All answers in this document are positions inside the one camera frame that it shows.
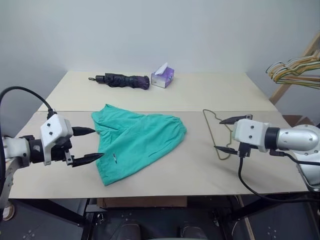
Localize wooden hanger rack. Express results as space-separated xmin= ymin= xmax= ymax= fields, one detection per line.
xmin=269 ymin=32 xmax=320 ymax=105

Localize flat brown cardboard sheet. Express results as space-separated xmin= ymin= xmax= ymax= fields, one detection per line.
xmin=96 ymin=196 xmax=188 ymax=209

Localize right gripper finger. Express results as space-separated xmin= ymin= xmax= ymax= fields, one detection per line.
xmin=214 ymin=145 xmax=239 ymax=155
xmin=219 ymin=114 xmax=253 ymax=126

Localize bundle of wire hangers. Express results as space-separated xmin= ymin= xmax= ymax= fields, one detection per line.
xmin=265 ymin=55 xmax=320 ymax=89

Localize folded black purple umbrella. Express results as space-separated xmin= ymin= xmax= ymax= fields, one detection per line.
xmin=87 ymin=72 xmax=151 ymax=90

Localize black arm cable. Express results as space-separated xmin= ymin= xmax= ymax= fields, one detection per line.
xmin=237 ymin=148 xmax=320 ymax=204
xmin=0 ymin=86 xmax=57 ymax=119

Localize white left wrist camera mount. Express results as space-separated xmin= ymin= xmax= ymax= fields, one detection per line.
xmin=40 ymin=114 xmax=74 ymax=166

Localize purple tissue box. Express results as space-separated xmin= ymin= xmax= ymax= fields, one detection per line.
xmin=150 ymin=66 xmax=175 ymax=89

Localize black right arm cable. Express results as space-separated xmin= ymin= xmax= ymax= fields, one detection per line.
xmin=237 ymin=148 xmax=320 ymax=204

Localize white tissue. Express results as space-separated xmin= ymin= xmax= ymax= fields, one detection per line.
xmin=154 ymin=61 xmax=169 ymax=76

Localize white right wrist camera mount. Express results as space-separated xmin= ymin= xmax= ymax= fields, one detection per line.
xmin=233 ymin=118 xmax=271 ymax=153

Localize black table frame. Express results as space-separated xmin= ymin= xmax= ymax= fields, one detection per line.
xmin=8 ymin=192 xmax=320 ymax=240

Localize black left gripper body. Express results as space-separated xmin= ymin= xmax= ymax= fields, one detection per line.
xmin=48 ymin=136 xmax=76 ymax=168

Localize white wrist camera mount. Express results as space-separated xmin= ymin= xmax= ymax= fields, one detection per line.
xmin=40 ymin=114 xmax=74 ymax=166
xmin=233 ymin=118 xmax=271 ymax=153

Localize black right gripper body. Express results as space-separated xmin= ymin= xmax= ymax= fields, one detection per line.
xmin=238 ymin=141 xmax=253 ymax=158

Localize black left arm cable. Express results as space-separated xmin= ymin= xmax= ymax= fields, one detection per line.
xmin=0 ymin=86 xmax=57 ymax=119

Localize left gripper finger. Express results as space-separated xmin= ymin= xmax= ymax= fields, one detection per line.
xmin=72 ymin=152 xmax=105 ymax=168
xmin=71 ymin=126 xmax=97 ymax=137

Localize olive wire clothes hanger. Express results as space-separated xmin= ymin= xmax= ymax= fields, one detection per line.
xmin=202 ymin=108 xmax=241 ymax=161

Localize white tape roll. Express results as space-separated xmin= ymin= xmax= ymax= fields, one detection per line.
xmin=0 ymin=203 xmax=16 ymax=222

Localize green shorts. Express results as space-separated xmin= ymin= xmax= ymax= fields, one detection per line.
xmin=90 ymin=103 xmax=188 ymax=187

